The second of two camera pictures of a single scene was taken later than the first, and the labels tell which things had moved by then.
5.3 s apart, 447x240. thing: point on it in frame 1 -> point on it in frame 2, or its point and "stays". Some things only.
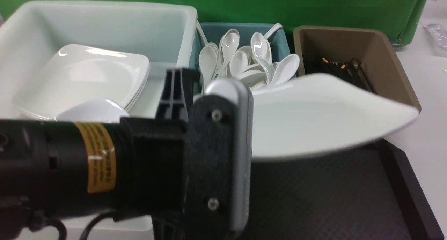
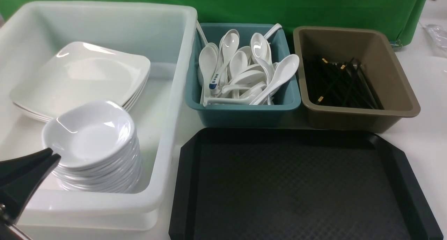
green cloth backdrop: [402, 10] stays
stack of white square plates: [71, 72] stays
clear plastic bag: [439, 33] stays
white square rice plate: [319, 112] -> [78, 72]
